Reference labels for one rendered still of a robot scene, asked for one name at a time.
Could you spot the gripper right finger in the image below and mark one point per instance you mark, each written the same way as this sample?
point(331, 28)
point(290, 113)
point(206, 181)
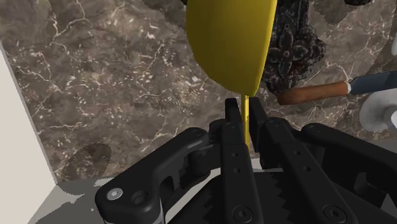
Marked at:
point(297, 167)

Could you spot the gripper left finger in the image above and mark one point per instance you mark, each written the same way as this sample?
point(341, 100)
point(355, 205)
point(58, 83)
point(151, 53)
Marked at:
point(235, 173)

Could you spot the yellow spatula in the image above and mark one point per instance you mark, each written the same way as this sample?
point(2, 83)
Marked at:
point(229, 46)

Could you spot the white round object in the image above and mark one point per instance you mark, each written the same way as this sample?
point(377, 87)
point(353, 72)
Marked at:
point(372, 110)

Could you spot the black ornate patterned object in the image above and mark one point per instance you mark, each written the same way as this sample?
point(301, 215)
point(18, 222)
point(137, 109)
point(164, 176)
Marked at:
point(291, 52)

